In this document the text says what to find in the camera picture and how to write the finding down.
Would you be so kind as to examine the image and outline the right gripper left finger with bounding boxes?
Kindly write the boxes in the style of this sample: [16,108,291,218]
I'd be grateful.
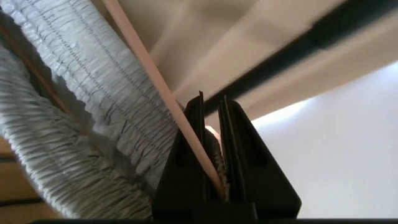
[151,90,230,219]

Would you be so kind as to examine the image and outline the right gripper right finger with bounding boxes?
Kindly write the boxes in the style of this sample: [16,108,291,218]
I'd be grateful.
[217,95,302,219]

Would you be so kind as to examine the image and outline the pink clothes hanger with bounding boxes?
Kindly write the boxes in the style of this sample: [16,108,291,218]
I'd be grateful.
[0,0,227,200]

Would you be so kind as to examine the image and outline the pale grey shorts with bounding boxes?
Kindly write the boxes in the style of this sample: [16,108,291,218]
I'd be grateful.
[0,0,231,220]

